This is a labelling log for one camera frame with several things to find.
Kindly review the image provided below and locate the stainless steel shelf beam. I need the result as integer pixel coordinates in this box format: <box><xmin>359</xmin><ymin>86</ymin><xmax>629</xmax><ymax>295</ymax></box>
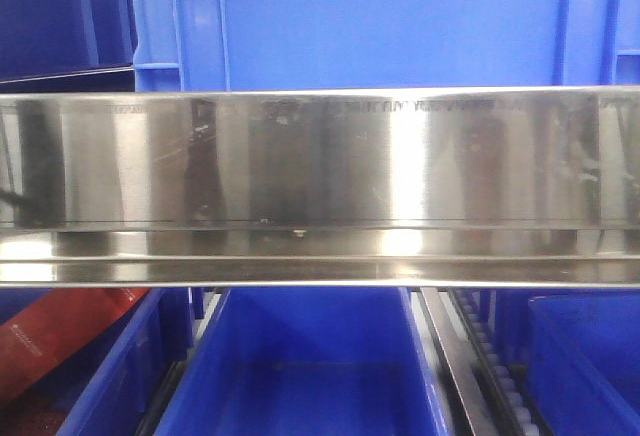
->
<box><xmin>1</xmin><ymin>86</ymin><xmax>639</xmax><ymax>288</ymax></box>

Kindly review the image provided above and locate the blue centre lower bin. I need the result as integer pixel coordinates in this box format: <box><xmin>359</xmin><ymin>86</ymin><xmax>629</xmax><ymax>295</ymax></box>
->
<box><xmin>156</xmin><ymin>287</ymin><xmax>450</xmax><ymax>435</ymax></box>

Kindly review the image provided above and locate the blue bin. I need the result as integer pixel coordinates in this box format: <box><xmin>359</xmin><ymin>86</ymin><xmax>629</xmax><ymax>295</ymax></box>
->
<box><xmin>156</xmin><ymin>287</ymin><xmax>450</xmax><ymax>435</ymax></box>
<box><xmin>1</xmin><ymin>288</ymin><xmax>193</xmax><ymax>435</ymax></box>
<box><xmin>494</xmin><ymin>289</ymin><xmax>639</xmax><ymax>435</ymax></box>

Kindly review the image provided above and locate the blue left lower bin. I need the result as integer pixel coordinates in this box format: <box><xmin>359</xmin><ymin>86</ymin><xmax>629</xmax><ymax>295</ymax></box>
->
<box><xmin>1</xmin><ymin>288</ymin><xmax>193</xmax><ymax>435</ymax></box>

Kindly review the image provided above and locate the blue right lower bin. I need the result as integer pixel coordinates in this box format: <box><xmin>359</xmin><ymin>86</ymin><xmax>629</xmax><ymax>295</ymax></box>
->
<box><xmin>494</xmin><ymin>289</ymin><xmax>639</xmax><ymax>435</ymax></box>

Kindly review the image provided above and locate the large blue upper crate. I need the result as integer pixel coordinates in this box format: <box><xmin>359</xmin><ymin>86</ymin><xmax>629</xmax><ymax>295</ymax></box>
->
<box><xmin>133</xmin><ymin>0</ymin><xmax>639</xmax><ymax>91</ymax></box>

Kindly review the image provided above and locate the red package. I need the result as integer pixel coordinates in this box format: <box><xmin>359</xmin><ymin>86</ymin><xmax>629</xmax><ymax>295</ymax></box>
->
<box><xmin>1</xmin><ymin>287</ymin><xmax>148</xmax><ymax>407</ymax></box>

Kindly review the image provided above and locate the white roller track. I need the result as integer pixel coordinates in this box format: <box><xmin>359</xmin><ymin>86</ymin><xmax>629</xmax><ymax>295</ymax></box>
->
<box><xmin>448</xmin><ymin>288</ymin><xmax>549</xmax><ymax>435</ymax></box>

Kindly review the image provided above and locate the dark blue upper-left crate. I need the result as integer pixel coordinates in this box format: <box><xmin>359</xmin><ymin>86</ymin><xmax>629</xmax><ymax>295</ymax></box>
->
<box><xmin>1</xmin><ymin>0</ymin><xmax>136</xmax><ymax>81</ymax></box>

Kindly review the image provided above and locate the steel divider rail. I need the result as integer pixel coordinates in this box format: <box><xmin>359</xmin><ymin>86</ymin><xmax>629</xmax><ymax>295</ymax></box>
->
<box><xmin>419</xmin><ymin>287</ymin><xmax>498</xmax><ymax>435</ymax></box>

